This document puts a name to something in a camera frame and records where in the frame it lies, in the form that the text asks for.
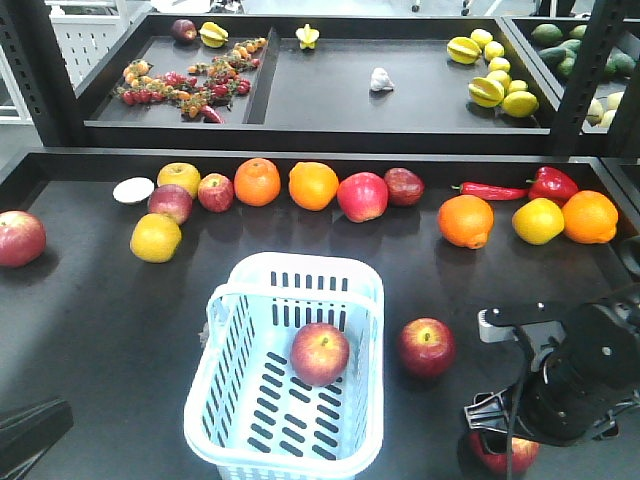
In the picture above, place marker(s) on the yellow lemon front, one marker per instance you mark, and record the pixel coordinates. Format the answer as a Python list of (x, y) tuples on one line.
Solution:
[(520, 104)]

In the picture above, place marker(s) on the cherry tomato pile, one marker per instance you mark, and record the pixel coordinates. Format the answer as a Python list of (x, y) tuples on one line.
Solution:
[(201, 92)]

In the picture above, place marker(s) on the starfruit upper right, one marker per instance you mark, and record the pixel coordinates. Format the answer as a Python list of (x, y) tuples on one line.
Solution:
[(463, 50)]

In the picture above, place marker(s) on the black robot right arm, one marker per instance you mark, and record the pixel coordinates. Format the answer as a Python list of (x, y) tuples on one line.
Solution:
[(606, 326)]

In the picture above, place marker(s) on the starfruit upper middle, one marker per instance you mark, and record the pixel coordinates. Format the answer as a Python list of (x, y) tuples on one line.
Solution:
[(307, 37)]

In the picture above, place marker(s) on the orange left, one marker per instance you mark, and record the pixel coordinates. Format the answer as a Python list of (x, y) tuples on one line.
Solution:
[(257, 182)]

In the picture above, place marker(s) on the black wooden display stand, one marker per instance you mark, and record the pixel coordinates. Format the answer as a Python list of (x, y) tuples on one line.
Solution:
[(118, 338)]

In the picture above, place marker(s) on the dark red apple row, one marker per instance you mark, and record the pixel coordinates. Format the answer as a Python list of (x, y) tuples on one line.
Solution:
[(404, 186)]

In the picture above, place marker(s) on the dark apple upper tray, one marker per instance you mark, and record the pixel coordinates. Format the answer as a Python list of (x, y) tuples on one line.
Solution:
[(183, 31)]

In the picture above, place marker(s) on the red bell pepper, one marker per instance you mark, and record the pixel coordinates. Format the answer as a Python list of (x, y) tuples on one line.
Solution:
[(552, 184)]

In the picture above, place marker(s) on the orange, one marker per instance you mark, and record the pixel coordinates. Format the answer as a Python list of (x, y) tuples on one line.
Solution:
[(590, 217), (466, 221), (257, 182), (312, 185)]

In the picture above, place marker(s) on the yellow apple right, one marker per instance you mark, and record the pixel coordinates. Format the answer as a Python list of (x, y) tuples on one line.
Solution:
[(538, 221)]

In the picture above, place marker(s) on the large red apple row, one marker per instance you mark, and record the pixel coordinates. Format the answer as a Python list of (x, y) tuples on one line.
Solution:
[(363, 196)]

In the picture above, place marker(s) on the yellow apple back left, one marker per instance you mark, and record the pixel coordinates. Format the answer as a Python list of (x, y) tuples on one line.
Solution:
[(182, 174)]

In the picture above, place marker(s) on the red chili pepper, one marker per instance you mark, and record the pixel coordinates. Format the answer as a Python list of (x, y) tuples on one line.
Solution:
[(490, 192)]

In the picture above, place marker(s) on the white garlic bulb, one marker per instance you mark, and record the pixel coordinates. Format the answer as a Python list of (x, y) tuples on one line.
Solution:
[(380, 81)]

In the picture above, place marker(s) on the red apple far corner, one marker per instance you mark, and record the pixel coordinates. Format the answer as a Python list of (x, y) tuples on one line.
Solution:
[(23, 238)]

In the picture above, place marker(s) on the starfruit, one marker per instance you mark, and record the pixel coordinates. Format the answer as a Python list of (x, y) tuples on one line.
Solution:
[(307, 37), (213, 35), (463, 50), (486, 92)]

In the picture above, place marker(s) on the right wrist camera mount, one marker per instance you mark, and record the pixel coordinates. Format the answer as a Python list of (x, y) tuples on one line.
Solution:
[(540, 322)]

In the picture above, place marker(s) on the starfruit upper left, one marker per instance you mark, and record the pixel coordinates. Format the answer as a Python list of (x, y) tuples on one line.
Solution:
[(213, 35)]

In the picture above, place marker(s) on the yellow apple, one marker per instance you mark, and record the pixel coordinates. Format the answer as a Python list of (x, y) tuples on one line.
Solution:
[(538, 221), (155, 238), (182, 174)]

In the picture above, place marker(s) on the starfruit lower right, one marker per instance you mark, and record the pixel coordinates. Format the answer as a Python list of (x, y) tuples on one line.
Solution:
[(486, 92)]

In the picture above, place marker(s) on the black upper display tray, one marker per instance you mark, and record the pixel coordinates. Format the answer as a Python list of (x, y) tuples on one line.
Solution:
[(320, 100)]

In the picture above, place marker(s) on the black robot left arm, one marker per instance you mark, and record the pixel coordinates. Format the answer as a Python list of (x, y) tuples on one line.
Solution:
[(29, 432)]

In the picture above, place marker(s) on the small red apple row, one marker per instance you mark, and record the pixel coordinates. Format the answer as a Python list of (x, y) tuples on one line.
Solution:
[(216, 193)]

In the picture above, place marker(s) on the orange far right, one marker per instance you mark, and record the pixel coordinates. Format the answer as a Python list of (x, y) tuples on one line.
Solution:
[(590, 217)]

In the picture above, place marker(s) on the light blue plastic basket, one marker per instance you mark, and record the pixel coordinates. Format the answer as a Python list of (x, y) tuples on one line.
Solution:
[(247, 412)]

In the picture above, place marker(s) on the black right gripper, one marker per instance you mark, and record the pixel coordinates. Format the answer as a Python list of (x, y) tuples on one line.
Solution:
[(566, 402)]

